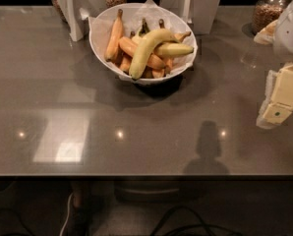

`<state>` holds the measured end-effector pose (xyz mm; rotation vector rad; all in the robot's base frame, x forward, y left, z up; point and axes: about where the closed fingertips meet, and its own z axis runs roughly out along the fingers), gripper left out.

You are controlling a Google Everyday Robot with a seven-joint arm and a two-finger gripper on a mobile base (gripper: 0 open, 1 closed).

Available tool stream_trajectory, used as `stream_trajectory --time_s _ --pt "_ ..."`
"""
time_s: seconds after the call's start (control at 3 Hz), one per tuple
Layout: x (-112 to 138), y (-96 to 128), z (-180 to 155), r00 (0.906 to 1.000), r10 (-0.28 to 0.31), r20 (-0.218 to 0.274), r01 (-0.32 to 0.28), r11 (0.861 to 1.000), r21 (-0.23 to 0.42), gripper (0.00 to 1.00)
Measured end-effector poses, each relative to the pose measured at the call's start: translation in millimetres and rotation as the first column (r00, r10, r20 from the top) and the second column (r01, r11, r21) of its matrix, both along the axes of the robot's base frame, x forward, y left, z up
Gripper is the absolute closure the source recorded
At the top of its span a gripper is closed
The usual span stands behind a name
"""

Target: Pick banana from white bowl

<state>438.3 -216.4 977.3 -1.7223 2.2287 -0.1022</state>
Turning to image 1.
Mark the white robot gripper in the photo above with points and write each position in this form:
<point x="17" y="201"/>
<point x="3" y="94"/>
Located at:
<point x="290" y="29"/>

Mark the yellow banana on right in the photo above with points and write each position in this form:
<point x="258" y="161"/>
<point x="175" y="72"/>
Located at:
<point x="172" y="50"/>

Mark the large yellow-green banana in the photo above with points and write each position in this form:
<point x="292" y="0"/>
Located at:
<point x="154" y="38"/>

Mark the white bowl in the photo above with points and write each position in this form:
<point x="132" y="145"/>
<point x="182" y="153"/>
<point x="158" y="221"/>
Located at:
<point x="142" y="43"/>

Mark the small green-tipped banana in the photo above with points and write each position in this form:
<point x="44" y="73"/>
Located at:
<point x="142" y="31"/>

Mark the orange banana in middle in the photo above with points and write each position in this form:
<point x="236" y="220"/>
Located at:
<point x="141" y="55"/>

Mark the small orange banana lower left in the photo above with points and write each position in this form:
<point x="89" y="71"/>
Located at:
<point x="125" y="63"/>

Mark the orange banana on left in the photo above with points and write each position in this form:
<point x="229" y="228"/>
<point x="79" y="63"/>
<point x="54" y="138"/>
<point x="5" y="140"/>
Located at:
<point x="112" y="48"/>

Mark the white paper bowl liner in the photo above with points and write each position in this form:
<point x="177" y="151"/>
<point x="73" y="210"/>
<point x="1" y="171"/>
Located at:
<point x="143" y="20"/>

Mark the glass jar right with grains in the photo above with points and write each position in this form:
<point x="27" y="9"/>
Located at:
<point x="267" y="11"/>

